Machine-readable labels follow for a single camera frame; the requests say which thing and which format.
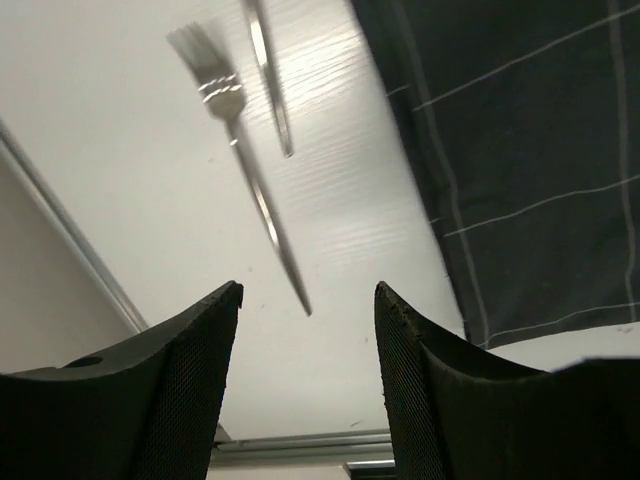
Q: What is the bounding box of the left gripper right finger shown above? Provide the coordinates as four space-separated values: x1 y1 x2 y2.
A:
374 283 639 479

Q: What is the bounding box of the silver fork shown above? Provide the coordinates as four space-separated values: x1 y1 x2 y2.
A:
168 22 313 316

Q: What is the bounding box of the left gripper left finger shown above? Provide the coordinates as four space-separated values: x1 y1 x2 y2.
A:
0 280 245 480

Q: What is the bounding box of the aluminium table frame rail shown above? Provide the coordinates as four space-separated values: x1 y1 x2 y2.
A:
0 117 396 466

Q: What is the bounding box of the dark grey checked cloth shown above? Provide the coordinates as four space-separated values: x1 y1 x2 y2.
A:
352 1 639 349

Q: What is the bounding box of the silver spoon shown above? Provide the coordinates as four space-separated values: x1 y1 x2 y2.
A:
244 0 294 158

